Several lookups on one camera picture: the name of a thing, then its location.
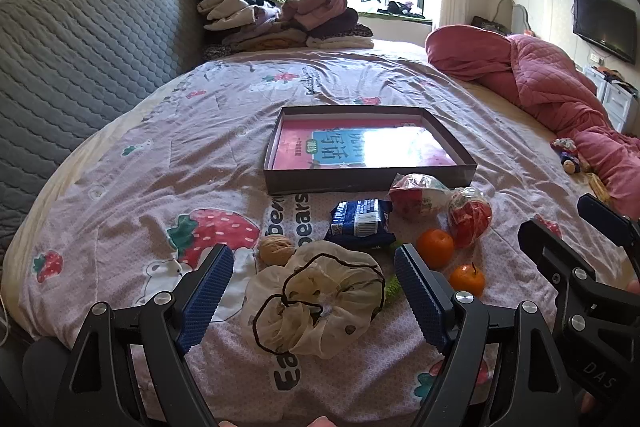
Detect grey quilted headboard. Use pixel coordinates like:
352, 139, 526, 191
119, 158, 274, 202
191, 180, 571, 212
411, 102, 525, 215
0, 0, 211, 253

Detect cream scrunchie with black trim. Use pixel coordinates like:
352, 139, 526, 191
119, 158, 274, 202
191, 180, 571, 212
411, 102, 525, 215
239, 241, 387, 360

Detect cream bed sheet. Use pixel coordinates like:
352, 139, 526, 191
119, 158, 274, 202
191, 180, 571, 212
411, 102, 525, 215
465, 77, 608, 202

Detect white drawer cabinet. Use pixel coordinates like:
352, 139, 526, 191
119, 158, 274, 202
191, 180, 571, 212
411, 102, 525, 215
582, 64, 638, 132

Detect black television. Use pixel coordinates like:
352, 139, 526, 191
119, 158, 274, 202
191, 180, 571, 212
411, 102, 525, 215
572, 0, 638, 65

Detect green fuzzy scrunchie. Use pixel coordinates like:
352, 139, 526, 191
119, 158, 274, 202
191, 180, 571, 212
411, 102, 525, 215
382, 274, 407, 308

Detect dark clothes on windowsill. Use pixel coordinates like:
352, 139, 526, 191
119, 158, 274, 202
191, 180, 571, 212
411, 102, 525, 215
377, 0, 426, 18

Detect orange with stem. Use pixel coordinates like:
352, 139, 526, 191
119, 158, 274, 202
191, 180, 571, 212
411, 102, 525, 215
448, 263, 487, 299

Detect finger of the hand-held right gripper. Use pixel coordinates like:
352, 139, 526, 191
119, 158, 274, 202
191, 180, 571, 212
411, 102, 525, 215
576, 193, 640, 253
517, 218, 608, 308

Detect strawberry printed bed cover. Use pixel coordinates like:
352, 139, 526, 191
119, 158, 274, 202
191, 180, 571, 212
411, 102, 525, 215
0, 48, 636, 427

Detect small colourful doll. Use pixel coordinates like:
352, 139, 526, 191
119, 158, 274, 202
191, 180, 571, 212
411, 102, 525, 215
550, 137, 593, 172

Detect blue snack packet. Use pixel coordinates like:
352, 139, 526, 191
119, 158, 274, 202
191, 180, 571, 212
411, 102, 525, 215
324, 199, 396, 252

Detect walnut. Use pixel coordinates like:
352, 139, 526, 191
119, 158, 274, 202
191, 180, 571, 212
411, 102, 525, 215
257, 234, 297, 267

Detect red fruit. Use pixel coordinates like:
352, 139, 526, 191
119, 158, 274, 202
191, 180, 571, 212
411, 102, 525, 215
388, 173, 451, 222
446, 187, 493, 249

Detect dark bag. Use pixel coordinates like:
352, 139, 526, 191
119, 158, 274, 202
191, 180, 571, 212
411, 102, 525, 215
470, 14, 511, 35

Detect pile of folded clothes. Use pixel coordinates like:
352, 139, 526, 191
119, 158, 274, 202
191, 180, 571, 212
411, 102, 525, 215
189, 0, 376, 60

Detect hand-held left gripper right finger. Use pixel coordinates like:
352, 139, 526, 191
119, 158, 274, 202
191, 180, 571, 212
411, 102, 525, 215
394, 243, 581, 427

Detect white ornate chair back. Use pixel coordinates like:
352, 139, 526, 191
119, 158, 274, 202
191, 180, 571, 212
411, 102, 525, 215
495, 0, 531, 38

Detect green windowsill cushion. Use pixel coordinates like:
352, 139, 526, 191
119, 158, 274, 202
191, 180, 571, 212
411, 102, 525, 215
357, 9, 433, 28

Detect pink quilt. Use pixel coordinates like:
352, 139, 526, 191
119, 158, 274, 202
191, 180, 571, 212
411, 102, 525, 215
425, 24, 640, 220

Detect grey cardboard box tray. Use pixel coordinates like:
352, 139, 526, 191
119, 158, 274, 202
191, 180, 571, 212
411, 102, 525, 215
263, 105, 478, 196

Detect yellow packet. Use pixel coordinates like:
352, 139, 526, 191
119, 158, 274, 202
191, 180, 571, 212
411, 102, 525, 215
585, 172, 612, 202

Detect orange without stem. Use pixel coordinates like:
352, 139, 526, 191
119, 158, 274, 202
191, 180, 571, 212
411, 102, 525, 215
416, 228, 456, 270

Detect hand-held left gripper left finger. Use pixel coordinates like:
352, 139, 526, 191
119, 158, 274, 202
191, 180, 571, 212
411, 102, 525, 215
67, 244, 236, 427

